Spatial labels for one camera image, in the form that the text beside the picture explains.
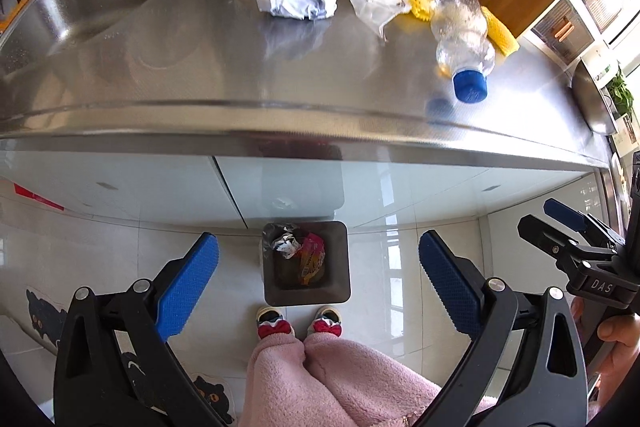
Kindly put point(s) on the red bow slipper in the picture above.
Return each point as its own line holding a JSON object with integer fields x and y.
{"x": 274, "y": 326}
{"x": 327, "y": 326}

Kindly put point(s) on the person's right hand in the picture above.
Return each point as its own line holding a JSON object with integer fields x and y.
{"x": 617, "y": 332}

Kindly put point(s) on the metal pan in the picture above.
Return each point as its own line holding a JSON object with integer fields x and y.
{"x": 592, "y": 102}

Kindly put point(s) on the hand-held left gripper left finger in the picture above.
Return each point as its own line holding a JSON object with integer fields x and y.
{"x": 187, "y": 287}

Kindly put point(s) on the pink fleece pants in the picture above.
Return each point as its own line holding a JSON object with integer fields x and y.
{"x": 325, "y": 382}

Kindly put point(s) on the clear plastic bottle blue cap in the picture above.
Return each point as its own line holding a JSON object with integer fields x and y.
{"x": 460, "y": 32}

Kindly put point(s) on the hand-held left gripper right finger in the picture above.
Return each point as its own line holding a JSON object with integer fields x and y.
{"x": 450, "y": 287}

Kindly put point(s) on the red sticker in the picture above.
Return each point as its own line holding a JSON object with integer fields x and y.
{"x": 37, "y": 197}

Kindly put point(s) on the white base cabinet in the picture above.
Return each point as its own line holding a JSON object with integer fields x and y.
{"x": 125, "y": 187}

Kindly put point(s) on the silver crumpled wrapper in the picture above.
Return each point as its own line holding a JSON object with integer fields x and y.
{"x": 285, "y": 244}

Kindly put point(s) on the white drawer unit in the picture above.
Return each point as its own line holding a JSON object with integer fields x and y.
{"x": 575, "y": 22}

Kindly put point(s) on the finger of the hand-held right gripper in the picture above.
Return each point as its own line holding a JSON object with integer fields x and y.
{"x": 550, "y": 244}
{"x": 565, "y": 212}

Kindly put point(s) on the red snack wrapper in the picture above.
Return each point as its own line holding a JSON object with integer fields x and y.
{"x": 312, "y": 257}

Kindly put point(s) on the grey trash bin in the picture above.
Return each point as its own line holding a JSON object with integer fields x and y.
{"x": 306, "y": 294}

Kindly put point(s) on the green potted plant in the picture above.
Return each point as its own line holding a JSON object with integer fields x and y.
{"x": 620, "y": 89}

